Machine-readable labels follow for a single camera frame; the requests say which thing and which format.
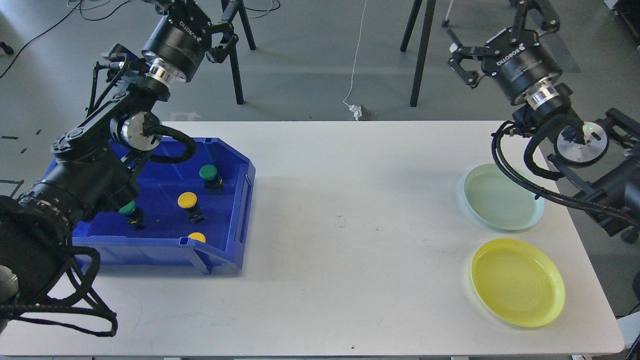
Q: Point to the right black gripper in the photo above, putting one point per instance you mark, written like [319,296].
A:
[522,65]

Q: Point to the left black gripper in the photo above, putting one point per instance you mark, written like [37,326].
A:
[178,38]

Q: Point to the yellow push button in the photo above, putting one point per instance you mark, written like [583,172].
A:
[198,236]
[188,201]

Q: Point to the green push button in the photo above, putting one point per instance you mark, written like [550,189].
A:
[134,215]
[212,180]

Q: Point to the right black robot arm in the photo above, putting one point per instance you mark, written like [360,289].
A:
[600,158]

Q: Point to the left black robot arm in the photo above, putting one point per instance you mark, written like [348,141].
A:
[45,278]

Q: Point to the light green plate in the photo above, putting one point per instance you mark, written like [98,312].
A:
[498,202]

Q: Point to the yellow push button front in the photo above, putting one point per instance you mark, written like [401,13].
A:
[198,236]

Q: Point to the yellow plate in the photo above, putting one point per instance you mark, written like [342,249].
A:
[517,282]

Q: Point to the left black tripod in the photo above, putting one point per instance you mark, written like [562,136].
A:
[234,63]

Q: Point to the black tripod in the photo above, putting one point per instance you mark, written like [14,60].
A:
[234,63]
[425,35]

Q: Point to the right black tripod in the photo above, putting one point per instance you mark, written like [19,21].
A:
[425,35]

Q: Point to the blue plastic bin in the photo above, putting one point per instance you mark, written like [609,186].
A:
[165,242]

